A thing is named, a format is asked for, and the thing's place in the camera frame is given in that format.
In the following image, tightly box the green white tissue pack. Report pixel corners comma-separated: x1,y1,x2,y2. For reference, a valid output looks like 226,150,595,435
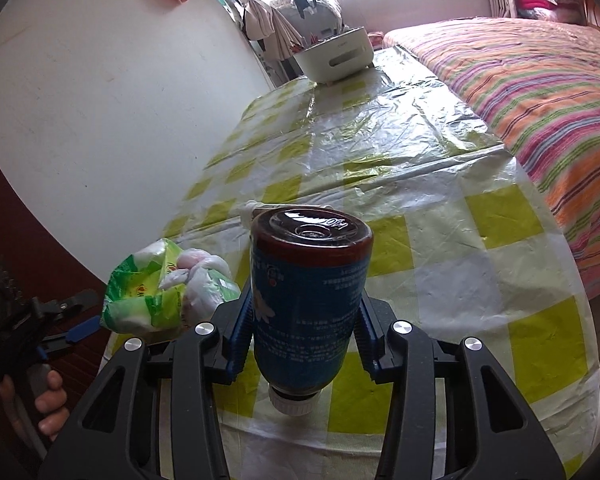
100,238,240,337

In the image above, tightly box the brown bottle blue label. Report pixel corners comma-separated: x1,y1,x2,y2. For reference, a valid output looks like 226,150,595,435
250,206,374,417

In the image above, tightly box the person's left hand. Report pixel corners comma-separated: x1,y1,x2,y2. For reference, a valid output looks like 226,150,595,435
0,370,69,445

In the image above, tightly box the yellow checked plastic tablecloth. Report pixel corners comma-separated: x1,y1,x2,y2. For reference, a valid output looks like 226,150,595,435
162,48,600,474

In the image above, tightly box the small white printed tube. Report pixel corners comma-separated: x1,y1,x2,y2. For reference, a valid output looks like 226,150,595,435
238,200,280,229

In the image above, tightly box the white plastic storage box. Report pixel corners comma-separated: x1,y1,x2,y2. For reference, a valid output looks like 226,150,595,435
294,27,374,84

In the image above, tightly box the striped colourful bedspread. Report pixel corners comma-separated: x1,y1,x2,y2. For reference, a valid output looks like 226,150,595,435
384,18,600,298

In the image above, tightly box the beige left curtain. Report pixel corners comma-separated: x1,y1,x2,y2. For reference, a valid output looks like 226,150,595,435
237,0,304,62

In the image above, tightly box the white washing machine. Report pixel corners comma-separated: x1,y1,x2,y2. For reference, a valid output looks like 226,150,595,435
271,0,344,44

